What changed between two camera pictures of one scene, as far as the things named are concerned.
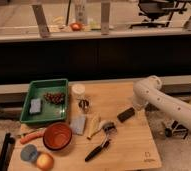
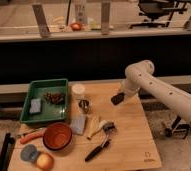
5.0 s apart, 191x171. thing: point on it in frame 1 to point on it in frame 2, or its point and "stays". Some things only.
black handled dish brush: x=110 y=130 stays
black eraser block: x=125 y=115 to x=118 y=98
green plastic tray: x=45 y=101 stays
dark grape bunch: x=55 y=97 stays
